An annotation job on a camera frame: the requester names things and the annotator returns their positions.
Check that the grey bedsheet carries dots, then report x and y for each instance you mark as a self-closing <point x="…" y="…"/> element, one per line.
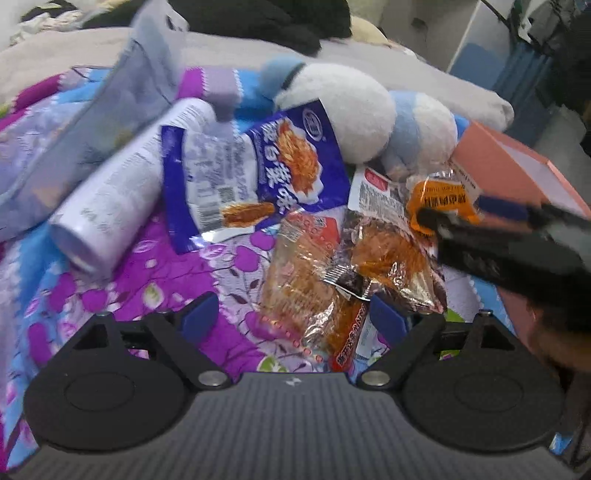
<point x="415" y="78"/>

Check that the crumpled white and black clothes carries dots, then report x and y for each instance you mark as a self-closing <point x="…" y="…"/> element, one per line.
<point x="46" y="23"/>

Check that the black clothing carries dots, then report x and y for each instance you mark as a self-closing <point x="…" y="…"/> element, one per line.
<point x="258" y="23"/>

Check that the cream cloth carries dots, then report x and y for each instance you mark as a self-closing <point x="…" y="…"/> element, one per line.
<point x="369" y="32"/>

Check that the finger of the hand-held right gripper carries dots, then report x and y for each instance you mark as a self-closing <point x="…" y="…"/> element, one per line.
<point x="503" y="205"/>
<point x="438" y="221"/>

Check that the person's right hand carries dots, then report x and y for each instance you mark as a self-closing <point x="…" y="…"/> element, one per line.
<point x="563" y="341"/>

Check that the white and blue plush toy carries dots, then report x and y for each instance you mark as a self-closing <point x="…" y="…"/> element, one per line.
<point x="346" y="106"/>

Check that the clear plastic bag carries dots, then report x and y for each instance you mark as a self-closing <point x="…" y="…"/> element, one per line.
<point x="115" y="115"/>

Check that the white spray can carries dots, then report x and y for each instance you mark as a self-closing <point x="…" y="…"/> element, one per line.
<point x="115" y="198"/>

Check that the dark hanging cloth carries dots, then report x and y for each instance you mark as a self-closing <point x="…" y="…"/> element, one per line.
<point x="572" y="55"/>

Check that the orange snack packet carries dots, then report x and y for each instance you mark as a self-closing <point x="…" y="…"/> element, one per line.
<point x="438" y="194"/>

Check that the long red snack stick packet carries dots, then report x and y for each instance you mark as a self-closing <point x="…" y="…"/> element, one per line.
<point x="351" y="332"/>

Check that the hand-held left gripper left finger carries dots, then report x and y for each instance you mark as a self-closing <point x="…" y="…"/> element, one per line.
<point x="198" y="318"/>

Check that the purple floral blanket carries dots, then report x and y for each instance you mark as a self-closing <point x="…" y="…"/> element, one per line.
<point x="138" y="277"/>

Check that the pink cardboard box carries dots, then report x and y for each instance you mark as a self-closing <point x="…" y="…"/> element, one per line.
<point x="498" y="157"/>

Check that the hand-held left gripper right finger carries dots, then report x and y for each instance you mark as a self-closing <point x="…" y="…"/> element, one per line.
<point x="388" y="321"/>

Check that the blue cabinet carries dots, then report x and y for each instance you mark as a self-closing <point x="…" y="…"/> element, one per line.
<point x="475" y="64"/>

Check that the clear snack packet white top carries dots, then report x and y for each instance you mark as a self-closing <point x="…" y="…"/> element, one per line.
<point x="388" y="249"/>

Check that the clear snack packet red top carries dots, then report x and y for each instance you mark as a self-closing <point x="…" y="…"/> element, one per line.
<point x="300" y="277"/>

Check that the blue and white snack packet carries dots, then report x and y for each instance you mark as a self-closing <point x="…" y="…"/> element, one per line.
<point x="277" y="184"/>

